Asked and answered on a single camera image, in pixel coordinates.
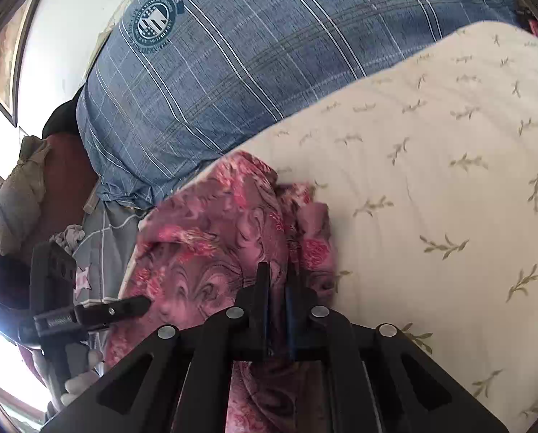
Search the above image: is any small white cloth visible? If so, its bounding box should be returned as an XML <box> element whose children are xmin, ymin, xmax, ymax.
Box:
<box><xmin>50</xmin><ymin>224</ymin><xmax>87</xmax><ymax>253</ymax></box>

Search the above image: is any pink floral garment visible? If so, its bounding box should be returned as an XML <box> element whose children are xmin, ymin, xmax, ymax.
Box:
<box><xmin>104</xmin><ymin>151</ymin><xmax>342</xmax><ymax>433</ymax></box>

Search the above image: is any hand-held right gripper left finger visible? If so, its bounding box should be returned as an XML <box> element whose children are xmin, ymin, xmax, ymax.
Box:
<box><xmin>39</xmin><ymin>262</ymin><xmax>270</xmax><ymax>433</ymax></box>

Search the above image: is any person's left hand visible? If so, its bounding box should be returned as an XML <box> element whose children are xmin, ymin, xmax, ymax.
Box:
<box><xmin>60</xmin><ymin>349</ymin><xmax>105</xmax><ymax>409</ymax></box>

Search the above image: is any blue plaid shirt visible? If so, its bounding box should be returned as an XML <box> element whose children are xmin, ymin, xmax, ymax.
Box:
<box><xmin>76</xmin><ymin>0</ymin><xmax>522</xmax><ymax>210</ymax></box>

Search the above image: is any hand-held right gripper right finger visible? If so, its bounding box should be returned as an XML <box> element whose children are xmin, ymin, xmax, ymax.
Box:
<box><xmin>287</xmin><ymin>267</ymin><xmax>508</xmax><ymax>433</ymax></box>

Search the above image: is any grey crumpled cloth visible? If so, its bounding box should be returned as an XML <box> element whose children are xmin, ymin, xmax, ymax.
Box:
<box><xmin>0</xmin><ymin>136</ymin><xmax>51</xmax><ymax>255</ymax></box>

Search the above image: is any dark cloth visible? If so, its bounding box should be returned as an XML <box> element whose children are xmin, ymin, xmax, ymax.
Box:
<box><xmin>42</xmin><ymin>99</ymin><xmax>81</xmax><ymax>140</ymax></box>

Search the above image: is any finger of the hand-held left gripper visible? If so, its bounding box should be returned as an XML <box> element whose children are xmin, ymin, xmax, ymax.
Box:
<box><xmin>77</xmin><ymin>296</ymin><xmax>151</xmax><ymax>325</ymax></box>

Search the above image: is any white leaf-print bed sheet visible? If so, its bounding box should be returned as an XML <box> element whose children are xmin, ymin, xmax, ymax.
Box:
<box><xmin>158</xmin><ymin>20</ymin><xmax>538</xmax><ymax>433</ymax></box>

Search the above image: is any grey star-print blanket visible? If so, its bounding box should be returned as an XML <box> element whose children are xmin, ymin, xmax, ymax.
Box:
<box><xmin>73</xmin><ymin>198</ymin><xmax>154</xmax><ymax>371</ymax></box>

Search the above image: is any dark red chair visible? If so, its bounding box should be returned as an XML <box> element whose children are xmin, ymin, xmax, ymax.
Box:
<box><xmin>25</xmin><ymin>132</ymin><xmax>100</xmax><ymax>271</ymax></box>

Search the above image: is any framed wall picture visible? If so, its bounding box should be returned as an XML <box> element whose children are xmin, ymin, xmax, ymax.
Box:
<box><xmin>0</xmin><ymin>0</ymin><xmax>39</xmax><ymax>128</ymax></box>

